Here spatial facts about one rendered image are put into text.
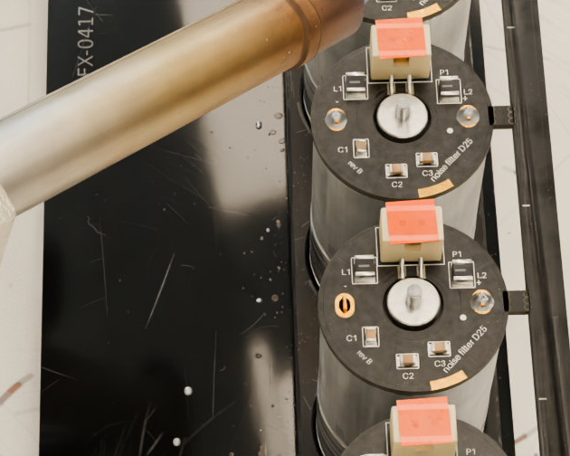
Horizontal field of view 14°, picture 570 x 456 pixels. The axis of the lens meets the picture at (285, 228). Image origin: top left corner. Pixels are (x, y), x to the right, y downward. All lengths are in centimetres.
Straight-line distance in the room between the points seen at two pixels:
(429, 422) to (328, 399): 3
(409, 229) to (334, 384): 3
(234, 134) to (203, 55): 17
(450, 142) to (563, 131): 8
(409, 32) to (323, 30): 10
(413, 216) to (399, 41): 3
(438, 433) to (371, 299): 2
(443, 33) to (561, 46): 7
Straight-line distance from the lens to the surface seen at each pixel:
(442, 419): 29
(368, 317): 30
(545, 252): 31
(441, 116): 32
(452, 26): 33
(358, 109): 32
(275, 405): 35
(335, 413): 32
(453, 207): 32
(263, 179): 37
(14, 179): 19
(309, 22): 22
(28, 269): 38
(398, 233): 30
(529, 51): 32
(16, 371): 37
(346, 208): 32
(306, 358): 34
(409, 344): 30
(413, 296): 30
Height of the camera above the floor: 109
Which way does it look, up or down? 63 degrees down
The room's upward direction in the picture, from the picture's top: straight up
